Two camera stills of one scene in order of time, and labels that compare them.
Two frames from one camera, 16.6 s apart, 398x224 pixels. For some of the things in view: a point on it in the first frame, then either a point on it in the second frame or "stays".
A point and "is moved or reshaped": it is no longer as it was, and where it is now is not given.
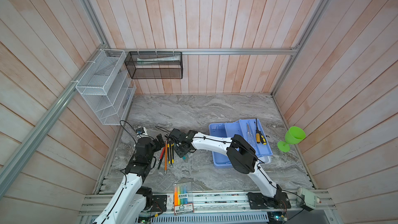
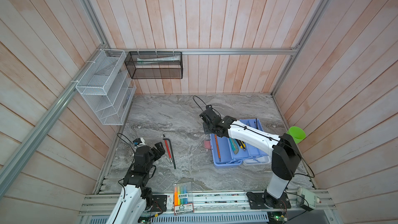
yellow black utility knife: x=173 y=159 is moved or reshaped
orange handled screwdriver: x=166 y=156 → x=217 y=148
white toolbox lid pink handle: x=307 y=199 stays
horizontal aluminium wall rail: x=121 y=52 stays
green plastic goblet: x=293 y=135 stays
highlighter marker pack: x=183 y=198 stays
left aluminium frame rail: x=8 y=176 stays
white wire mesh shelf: x=107 y=88 stays
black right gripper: x=177 y=150 → x=205 y=129
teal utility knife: x=185 y=158 is moved or reshaped
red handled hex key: x=161 y=156 is moved or reshaped
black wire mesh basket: x=155 y=65 stays
